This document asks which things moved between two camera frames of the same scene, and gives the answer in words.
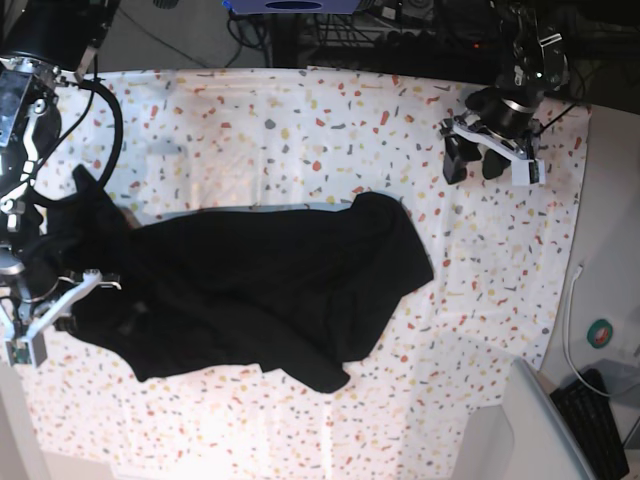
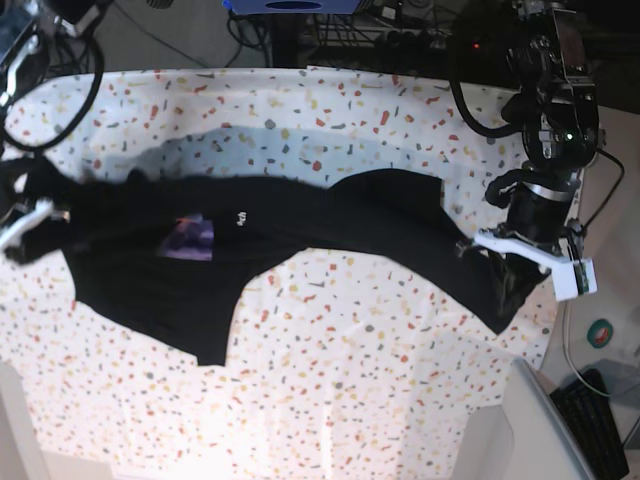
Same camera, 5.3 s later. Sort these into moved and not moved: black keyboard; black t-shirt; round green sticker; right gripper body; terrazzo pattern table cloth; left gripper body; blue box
Moved: right gripper body; black t-shirt; left gripper body
Not moved: blue box; black keyboard; terrazzo pattern table cloth; round green sticker
